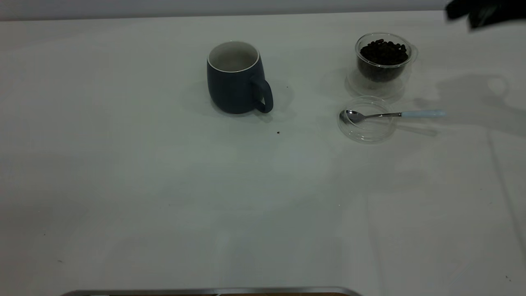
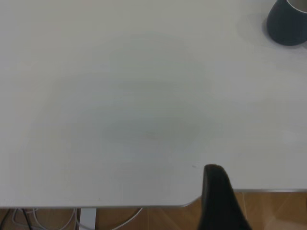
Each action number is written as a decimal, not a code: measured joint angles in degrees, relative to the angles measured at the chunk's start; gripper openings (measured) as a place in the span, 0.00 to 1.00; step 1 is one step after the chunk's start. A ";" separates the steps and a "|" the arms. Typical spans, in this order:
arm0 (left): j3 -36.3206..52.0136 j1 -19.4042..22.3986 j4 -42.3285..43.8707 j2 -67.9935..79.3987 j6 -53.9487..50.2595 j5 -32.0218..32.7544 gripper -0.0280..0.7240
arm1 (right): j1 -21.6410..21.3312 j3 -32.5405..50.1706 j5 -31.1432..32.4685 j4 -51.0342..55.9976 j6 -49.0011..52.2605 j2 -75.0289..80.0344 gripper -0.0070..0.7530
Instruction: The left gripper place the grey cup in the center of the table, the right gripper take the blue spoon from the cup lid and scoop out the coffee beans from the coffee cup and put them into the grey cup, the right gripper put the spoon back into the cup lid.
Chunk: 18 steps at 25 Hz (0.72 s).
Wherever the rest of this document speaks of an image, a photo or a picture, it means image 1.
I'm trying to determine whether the clear glass saucer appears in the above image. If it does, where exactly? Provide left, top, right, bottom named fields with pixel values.
left=338, top=96, right=397, bottom=143

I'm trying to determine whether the clear double-walled glass cup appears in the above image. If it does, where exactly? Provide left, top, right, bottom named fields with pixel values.
left=346, top=32, right=419, bottom=99

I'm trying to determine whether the dark blue-grey ceramic mug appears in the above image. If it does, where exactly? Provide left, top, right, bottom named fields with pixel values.
left=206, top=40, right=274, bottom=115

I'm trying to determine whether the pile of coffee beans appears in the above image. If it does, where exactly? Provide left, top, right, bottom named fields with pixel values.
left=358, top=39, right=410, bottom=82

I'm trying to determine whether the metal spoon light blue handle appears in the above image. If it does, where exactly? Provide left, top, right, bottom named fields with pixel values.
left=339, top=109, right=447, bottom=124

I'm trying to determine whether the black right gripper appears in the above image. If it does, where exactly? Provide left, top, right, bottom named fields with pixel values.
left=446, top=0, right=526, bottom=30

